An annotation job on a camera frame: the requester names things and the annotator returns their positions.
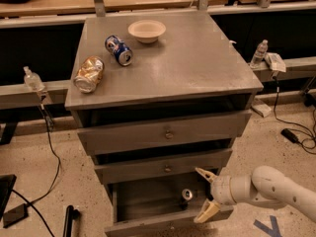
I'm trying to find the blue pepsi can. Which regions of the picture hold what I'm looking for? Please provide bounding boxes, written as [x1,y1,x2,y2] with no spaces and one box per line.
[105,35,133,66]

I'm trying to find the grey middle drawer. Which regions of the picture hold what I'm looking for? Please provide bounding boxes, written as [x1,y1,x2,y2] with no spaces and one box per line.
[95,148,232,184]

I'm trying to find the grey top drawer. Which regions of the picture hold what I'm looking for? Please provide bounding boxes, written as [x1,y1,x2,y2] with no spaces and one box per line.
[78,110,251,155]

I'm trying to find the black monitor edge left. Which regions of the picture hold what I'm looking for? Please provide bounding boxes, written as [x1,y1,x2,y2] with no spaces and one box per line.
[0,175,17,220]

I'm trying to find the black cable left floor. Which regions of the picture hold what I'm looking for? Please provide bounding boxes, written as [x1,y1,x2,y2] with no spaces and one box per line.
[11,96,62,237]

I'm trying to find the black cable right floor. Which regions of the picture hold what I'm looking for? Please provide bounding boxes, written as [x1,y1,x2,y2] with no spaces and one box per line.
[272,76,316,156]

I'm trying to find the grey wooden drawer cabinet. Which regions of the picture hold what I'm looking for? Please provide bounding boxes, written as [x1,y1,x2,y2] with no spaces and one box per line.
[64,10,265,237]

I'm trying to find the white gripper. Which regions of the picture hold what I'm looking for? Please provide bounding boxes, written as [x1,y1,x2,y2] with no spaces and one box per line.
[194,167,236,223]

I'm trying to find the grey block on floor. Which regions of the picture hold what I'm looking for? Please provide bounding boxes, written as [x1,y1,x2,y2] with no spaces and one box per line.
[252,99,272,118]

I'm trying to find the white packet on rail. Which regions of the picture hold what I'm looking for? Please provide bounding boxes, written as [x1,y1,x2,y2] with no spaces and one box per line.
[265,52,286,72]

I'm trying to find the grey drawer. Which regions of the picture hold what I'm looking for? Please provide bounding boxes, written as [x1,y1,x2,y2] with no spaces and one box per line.
[104,172,235,237]
[78,110,251,155]
[95,148,232,184]

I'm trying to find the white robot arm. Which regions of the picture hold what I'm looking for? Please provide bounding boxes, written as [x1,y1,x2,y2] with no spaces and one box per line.
[194,166,316,223]

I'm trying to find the black stand bottom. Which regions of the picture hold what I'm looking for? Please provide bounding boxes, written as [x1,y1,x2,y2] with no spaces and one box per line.
[62,205,80,237]

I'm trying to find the black cable floor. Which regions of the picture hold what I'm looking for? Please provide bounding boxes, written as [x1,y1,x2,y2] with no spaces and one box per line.
[272,76,316,156]
[11,96,62,237]

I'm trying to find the grey bottom drawer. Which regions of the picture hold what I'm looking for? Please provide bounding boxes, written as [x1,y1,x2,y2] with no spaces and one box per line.
[104,172,235,237]

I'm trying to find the clear water bottle right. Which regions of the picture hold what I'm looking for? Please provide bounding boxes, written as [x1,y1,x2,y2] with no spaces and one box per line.
[250,39,268,68]

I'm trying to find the black power adapter right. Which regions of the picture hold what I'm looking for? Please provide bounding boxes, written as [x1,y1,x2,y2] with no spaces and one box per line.
[281,128,299,143]

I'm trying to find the white paper bowl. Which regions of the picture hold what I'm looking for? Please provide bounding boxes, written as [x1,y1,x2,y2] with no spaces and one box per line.
[128,20,166,43]

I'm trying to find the clear bottle on left rail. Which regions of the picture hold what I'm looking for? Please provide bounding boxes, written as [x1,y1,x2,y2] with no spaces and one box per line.
[24,66,44,92]

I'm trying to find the black box on floor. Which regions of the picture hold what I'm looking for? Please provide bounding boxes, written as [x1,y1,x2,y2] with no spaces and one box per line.
[3,203,28,228]

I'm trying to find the crushed gold can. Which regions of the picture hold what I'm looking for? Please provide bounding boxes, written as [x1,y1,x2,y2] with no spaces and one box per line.
[73,56,104,94]

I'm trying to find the redbull can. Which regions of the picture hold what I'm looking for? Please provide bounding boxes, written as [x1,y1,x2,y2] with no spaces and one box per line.
[180,189,194,209]

